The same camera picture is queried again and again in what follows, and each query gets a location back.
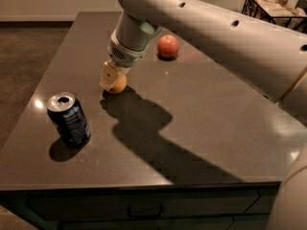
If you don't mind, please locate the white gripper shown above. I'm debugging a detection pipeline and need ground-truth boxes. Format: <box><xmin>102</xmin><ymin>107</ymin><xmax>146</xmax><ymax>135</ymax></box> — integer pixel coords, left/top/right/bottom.
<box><xmin>100</xmin><ymin>11</ymin><xmax>161</xmax><ymax>92</ymax></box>

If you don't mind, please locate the orange fruit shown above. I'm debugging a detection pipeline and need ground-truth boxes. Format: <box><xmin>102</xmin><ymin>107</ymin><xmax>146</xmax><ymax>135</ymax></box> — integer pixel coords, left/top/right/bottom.
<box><xmin>108</xmin><ymin>75</ymin><xmax>127</xmax><ymax>94</ymax></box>

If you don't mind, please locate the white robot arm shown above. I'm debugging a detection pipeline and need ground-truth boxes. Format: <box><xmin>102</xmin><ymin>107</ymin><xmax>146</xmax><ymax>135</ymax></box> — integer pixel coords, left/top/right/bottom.
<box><xmin>100</xmin><ymin>0</ymin><xmax>307</xmax><ymax>126</ymax></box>

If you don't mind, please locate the red apple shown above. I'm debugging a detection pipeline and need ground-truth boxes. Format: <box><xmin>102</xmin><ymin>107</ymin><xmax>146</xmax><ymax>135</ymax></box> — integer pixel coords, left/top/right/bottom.
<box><xmin>157</xmin><ymin>34</ymin><xmax>179</xmax><ymax>58</ymax></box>

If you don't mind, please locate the blue soda can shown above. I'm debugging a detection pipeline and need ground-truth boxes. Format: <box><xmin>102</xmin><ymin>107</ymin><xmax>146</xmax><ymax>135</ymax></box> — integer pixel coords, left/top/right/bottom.
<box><xmin>47</xmin><ymin>92</ymin><xmax>90</xmax><ymax>147</ymax></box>

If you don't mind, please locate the dark cabinet drawer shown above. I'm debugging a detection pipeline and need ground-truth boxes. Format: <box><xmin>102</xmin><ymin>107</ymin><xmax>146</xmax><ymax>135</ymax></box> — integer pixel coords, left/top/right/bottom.
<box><xmin>27</xmin><ymin>190</ymin><xmax>259</xmax><ymax>221</ymax></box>

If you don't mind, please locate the black drawer handle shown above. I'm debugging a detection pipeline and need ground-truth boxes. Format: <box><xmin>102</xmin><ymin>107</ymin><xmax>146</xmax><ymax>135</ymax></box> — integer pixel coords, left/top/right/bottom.
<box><xmin>127</xmin><ymin>205</ymin><xmax>164</xmax><ymax>219</ymax></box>

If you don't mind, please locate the black wire napkin holder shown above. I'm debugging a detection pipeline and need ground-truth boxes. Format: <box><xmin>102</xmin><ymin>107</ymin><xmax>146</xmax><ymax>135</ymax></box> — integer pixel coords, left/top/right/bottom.
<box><xmin>242</xmin><ymin>0</ymin><xmax>307</xmax><ymax>34</ymax></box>

